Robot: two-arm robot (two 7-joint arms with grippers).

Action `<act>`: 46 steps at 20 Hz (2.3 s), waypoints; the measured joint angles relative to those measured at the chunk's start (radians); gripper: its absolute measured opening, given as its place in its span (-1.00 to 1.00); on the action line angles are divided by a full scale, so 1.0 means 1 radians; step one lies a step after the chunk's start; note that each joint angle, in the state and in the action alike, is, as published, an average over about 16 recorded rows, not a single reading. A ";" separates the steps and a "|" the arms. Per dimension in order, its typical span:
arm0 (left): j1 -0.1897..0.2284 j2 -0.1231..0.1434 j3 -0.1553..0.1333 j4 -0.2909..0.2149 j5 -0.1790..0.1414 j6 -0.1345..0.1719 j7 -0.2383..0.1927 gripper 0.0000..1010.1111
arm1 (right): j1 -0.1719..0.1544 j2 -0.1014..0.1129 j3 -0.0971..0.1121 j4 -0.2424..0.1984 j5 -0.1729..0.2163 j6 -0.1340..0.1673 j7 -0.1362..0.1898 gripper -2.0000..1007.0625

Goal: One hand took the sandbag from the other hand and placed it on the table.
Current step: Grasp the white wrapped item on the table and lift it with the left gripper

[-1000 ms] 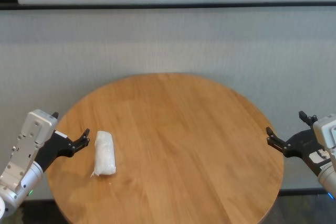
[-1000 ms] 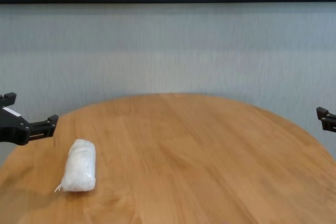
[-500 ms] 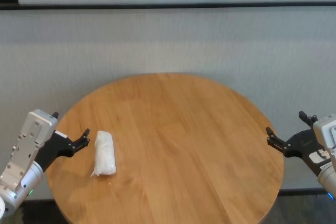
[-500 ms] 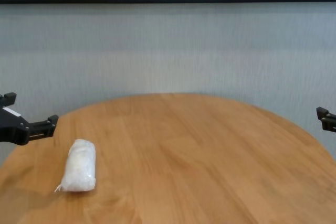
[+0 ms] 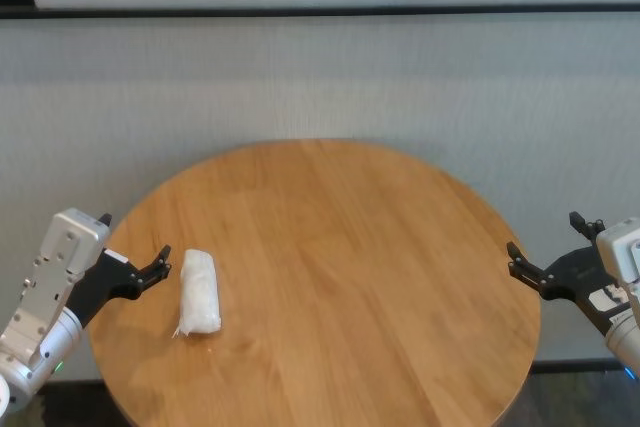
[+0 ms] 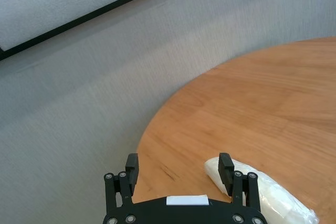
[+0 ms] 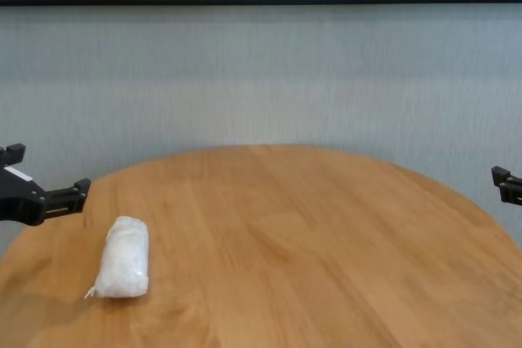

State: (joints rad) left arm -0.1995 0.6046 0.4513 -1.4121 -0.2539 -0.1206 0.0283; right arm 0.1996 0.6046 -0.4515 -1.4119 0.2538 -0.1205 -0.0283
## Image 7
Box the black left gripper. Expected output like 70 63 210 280
0 143 92 227

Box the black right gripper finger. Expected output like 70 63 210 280
490 165 522 204

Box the white plastic-wrapped sandbag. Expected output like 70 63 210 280
84 214 150 299

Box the black horizontal wall rail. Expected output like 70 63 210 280
0 0 522 8

